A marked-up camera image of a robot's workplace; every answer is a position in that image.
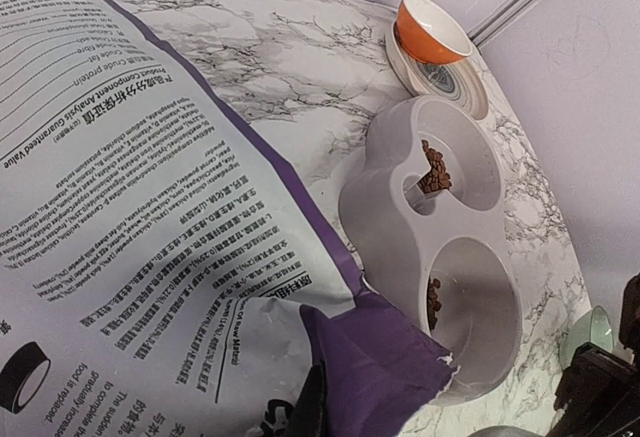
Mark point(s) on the brown kibble in front bowl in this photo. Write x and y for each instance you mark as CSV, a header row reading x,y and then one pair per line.
x,y
433,302

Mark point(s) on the spiral pattern ceramic plate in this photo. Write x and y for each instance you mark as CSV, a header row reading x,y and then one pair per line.
x,y
457,82

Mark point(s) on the grey double pet bowl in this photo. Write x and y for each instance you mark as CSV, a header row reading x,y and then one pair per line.
x,y
404,237

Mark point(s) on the silver metal scoop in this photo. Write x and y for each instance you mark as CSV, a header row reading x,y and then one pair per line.
x,y
503,431

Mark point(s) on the brown kibble in bowl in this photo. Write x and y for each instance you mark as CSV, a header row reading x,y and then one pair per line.
x,y
437,178
433,302

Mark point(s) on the orange white ceramic bowl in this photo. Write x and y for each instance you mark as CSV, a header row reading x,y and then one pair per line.
x,y
429,34

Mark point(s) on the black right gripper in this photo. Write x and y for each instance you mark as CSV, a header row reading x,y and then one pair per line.
x,y
599,392

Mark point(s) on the brown kibble in back bowl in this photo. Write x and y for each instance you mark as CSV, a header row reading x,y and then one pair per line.
x,y
437,178

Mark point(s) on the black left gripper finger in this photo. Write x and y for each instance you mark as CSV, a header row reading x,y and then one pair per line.
x,y
308,418

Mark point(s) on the purple puppy food bag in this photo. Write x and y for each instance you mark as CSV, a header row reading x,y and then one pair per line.
x,y
164,272

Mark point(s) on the pale green glass bowl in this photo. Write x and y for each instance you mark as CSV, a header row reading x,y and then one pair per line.
x,y
593,327

